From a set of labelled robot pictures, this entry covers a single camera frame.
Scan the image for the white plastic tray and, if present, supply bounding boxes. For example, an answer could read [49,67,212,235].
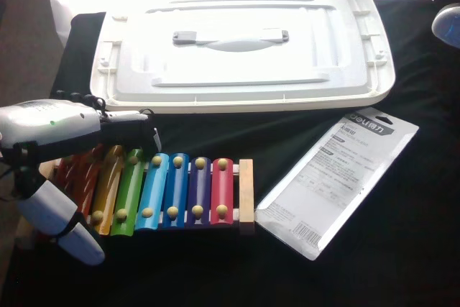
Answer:
[88,0,397,114]

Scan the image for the rainbow wooden toy xylophone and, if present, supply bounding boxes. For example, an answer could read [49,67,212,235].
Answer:
[35,143,257,247]

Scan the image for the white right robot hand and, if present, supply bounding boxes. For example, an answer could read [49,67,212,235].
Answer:
[431,2,460,50]

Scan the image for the clear blister package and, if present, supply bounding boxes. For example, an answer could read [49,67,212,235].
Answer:
[255,107,420,261]

